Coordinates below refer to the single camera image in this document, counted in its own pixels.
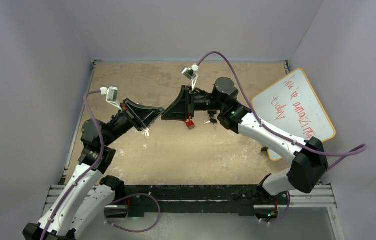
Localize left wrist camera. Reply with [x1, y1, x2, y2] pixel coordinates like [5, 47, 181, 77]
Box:
[100, 86, 123, 111]

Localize silver keys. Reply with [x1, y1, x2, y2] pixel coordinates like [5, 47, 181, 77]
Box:
[144, 128, 150, 138]

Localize black head keys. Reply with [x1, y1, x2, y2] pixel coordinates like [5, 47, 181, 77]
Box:
[204, 110, 218, 130]

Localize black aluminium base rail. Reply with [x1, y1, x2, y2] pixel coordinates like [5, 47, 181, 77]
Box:
[54, 179, 336, 223]

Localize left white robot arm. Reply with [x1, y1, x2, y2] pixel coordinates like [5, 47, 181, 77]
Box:
[23, 98, 165, 240]

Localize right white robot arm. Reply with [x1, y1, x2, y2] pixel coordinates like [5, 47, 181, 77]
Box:
[161, 77, 329, 204]

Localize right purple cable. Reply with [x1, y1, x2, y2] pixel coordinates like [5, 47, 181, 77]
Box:
[197, 51, 368, 226]

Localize red cable lock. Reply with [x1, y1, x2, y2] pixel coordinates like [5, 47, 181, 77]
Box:
[185, 119, 196, 130]

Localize purple cable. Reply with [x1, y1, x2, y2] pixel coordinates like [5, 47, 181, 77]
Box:
[197, 51, 368, 226]
[38, 90, 162, 240]

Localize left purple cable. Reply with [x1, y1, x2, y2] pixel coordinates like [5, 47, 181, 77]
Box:
[38, 90, 162, 240]

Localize whiteboard with yellow frame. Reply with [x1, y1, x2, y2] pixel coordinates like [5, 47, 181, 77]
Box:
[250, 68, 337, 162]

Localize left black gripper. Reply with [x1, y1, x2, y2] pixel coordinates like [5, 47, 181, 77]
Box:
[103, 98, 165, 147]

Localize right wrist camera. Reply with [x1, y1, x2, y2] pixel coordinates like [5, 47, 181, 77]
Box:
[181, 64, 199, 90]

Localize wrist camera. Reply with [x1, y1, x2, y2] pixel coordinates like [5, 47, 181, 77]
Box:
[100, 86, 123, 111]
[181, 64, 199, 90]

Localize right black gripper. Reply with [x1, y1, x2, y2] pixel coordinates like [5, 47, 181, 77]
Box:
[162, 86, 225, 122]

